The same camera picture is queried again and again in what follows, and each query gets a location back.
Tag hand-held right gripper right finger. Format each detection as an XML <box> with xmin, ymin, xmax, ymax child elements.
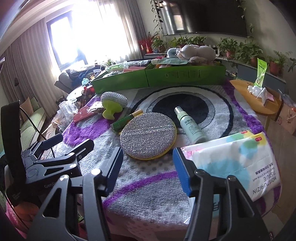
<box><xmin>172</xmin><ymin>147</ymin><xmax>272</xmax><ymax>241</ymax></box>

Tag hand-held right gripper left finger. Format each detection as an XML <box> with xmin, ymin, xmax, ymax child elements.
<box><xmin>26</xmin><ymin>147</ymin><xmax>124</xmax><ymax>241</ymax></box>

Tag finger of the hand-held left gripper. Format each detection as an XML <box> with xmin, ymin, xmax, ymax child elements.
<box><xmin>22</xmin><ymin>134</ymin><xmax>64</xmax><ymax>163</ymax></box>
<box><xmin>30</xmin><ymin>138</ymin><xmax>95</xmax><ymax>184</ymax></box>

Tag clear snack packet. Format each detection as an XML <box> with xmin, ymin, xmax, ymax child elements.
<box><xmin>87</xmin><ymin>102</ymin><xmax>104</xmax><ymax>114</ymax></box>

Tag pale green spray bottle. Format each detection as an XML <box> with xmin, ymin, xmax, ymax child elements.
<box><xmin>174</xmin><ymin>107</ymin><xmax>207</xmax><ymax>144</ymax></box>

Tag round silver scouring pad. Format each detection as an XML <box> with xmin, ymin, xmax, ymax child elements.
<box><xmin>119</xmin><ymin>112</ymin><xmax>178</xmax><ymax>161</ymax></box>

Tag green tube gold cap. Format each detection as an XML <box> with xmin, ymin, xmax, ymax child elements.
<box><xmin>111</xmin><ymin>109</ymin><xmax>144</xmax><ymax>131</ymax></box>

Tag green storage box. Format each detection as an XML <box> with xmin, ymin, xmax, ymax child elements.
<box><xmin>91</xmin><ymin>64</ymin><xmax>154</xmax><ymax>94</ymax></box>
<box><xmin>145</xmin><ymin>64</ymin><xmax>226</xmax><ymax>88</ymax></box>

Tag green sofa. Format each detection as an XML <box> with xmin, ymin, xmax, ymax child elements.
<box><xmin>16</xmin><ymin>96</ymin><xmax>49</xmax><ymax>144</ymax></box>

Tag clear jar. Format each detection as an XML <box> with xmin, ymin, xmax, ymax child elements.
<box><xmin>58</xmin><ymin>101</ymin><xmax>78</xmax><ymax>124</ymax></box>

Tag purple grey patterned blanket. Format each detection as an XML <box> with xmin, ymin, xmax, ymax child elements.
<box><xmin>7</xmin><ymin>82</ymin><xmax>281</xmax><ymax>241</ymax></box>

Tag pink cushion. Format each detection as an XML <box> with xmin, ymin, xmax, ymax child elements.
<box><xmin>20</xmin><ymin>97</ymin><xmax>31</xmax><ymax>116</ymax></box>

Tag red patterned gift bag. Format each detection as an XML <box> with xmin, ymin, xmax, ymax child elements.
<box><xmin>80</xmin><ymin>86</ymin><xmax>95</xmax><ymax>105</ymax></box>

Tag dark oval coffee table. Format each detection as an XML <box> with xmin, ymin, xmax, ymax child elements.
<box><xmin>67</xmin><ymin>85</ymin><xmax>95</xmax><ymax>102</ymax></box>

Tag black floor lamp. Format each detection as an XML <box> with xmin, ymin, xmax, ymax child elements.
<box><xmin>14</xmin><ymin>77</ymin><xmax>21</xmax><ymax>100</ymax></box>

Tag grey armchair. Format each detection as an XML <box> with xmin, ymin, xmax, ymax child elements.
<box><xmin>54</xmin><ymin>67</ymin><xmax>93</xmax><ymax>93</ymax></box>

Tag pile of dark clothes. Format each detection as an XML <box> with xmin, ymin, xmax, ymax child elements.
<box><xmin>66</xmin><ymin>68</ymin><xmax>93</xmax><ymax>81</ymax></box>

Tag beige curtain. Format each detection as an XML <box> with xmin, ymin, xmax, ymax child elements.
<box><xmin>5</xmin><ymin>17</ymin><xmax>70</xmax><ymax>112</ymax></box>

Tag green packaged cloth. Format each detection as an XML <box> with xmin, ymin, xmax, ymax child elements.
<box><xmin>105</xmin><ymin>64</ymin><xmax>126</xmax><ymax>75</ymax></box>

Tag wooden side table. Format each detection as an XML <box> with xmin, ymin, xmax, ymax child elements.
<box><xmin>230</xmin><ymin>79</ymin><xmax>281</xmax><ymax>115</ymax></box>

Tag bright window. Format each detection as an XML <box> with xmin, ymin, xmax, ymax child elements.
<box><xmin>46</xmin><ymin>5</ymin><xmax>148</xmax><ymax>70</ymax></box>

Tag white gloves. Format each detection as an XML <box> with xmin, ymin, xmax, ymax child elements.
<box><xmin>247</xmin><ymin>85</ymin><xmax>266</xmax><ymax>99</ymax></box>

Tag pale green flat pouch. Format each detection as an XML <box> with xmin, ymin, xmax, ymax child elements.
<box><xmin>158</xmin><ymin>58</ymin><xmax>189</xmax><ymax>65</ymax></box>

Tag white plush toy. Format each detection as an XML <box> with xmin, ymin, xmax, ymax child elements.
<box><xmin>168</xmin><ymin>45</ymin><xmax>216</xmax><ymax>63</ymax></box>

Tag red flower arrangement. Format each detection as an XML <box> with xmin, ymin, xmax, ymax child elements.
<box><xmin>137</xmin><ymin>32</ymin><xmax>160</xmax><ymax>54</ymax></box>

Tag bright green standing pouch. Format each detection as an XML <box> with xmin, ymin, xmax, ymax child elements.
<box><xmin>254</xmin><ymin>58</ymin><xmax>269</xmax><ymax>87</ymax></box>

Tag row of potted plants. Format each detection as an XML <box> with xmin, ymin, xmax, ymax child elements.
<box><xmin>151</xmin><ymin>35</ymin><xmax>296</xmax><ymax>77</ymax></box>

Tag grey curtain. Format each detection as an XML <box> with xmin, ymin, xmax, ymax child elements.
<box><xmin>129</xmin><ymin>0</ymin><xmax>151</xmax><ymax>56</ymax></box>

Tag green hanging vine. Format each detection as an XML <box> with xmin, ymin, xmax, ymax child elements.
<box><xmin>150</xmin><ymin>0</ymin><xmax>167</xmax><ymax>42</ymax></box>

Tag black cable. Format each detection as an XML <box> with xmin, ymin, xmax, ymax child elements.
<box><xmin>20</xmin><ymin>108</ymin><xmax>56</xmax><ymax>160</ymax></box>

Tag silver scrubber green handle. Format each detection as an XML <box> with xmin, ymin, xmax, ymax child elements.
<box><xmin>100</xmin><ymin>91</ymin><xmax>128</xmax><ymax>120</ymax></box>

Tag black wall television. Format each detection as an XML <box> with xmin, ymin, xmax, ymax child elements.
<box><xmin>162</xmin><ymin>0</ymin><xmax>248</xmax><ymax>37</ymax></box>

